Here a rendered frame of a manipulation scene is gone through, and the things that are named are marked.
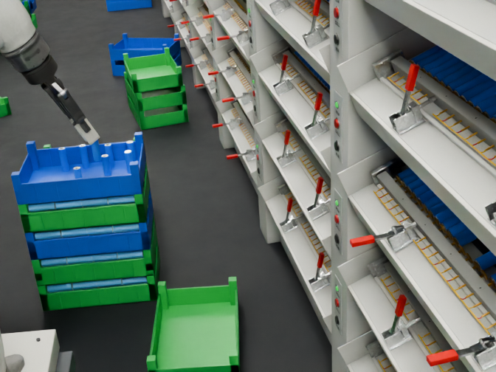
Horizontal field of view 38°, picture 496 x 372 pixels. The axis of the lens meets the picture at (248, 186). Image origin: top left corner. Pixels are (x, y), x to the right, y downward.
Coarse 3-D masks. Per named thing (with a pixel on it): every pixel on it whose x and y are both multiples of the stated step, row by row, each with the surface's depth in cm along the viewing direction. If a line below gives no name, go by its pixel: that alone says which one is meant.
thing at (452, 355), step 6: (480, 342) 83; (468, 348) 84; (474, 348) 83; (480, 348) 83; (432, 354) 83; (438, 354) 83; (444, 354) 83; (450, 354) 83; (456, 354) 83; (462, 354) 83; (468, 354) 83; (432, 360) 82; (438, 360) 82; (444, 360) 82; (450, 360) 83
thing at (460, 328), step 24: (360, 168) 121; (384, 168) 120; (360, 192) 123; (360, 216) 120; (384, 216) 114; (384, 240) 110; (408, 264) 103; (432, 288) 98; (456, 288) 96; (432, 312) 95; (456, 312) 92; (480, 312) 90; (456, 336) 89; (480, 336) 88
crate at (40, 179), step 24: (120, 144) 187; (24, 168) 179; (48, 168) 188; (72, 168) 187; (96, 168) 186; (120, 168) 185; (144, 168) 183; (24, 192) 170; (48, 192) 171; (72, 192) 171; (96, 192) 172; (120, 192) 172
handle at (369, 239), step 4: (392, 228) 106; (388, 232) 107; (392, 232) 107; (396, 232) 106; (364, 236) 106; (368, 236) 106; (372, 236) 106; (376, 236) 106; (380, 236) 106; (384, 236) 106; (388, 236) 106; (392, 236) 106; (352, 240) 106; (356, 240) 106; (360, 240) 106; (364, 240) 106; (368, 240) 106; (372, 240) 106; (376, 240) 106; (352, 244) 105; (356, 244) 106; (360, 244) 106; (364, 244) 106
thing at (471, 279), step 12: (384, 180) 118; (396, 192) 114; (384, 204) 115; (396, 204) 113; (408, 204) 110; (408, 216) 110; (420, 216) 107; (420, 228) 105; (432, 228) 103; (420, 240) 104; (432, 240) 101; (444, 240) 100; (444, 252) 98; (456, 252) 97; (432, 264) 100; (456, 264) 96; (468, 264) 95; (456, 276) 95; (468, 276) 93; (468, 288) 94; (480, 288) 90; (480, 300) 90; (492, 300) 88; (492, 312) 87; (480, 324) 88; (492, 324) 87
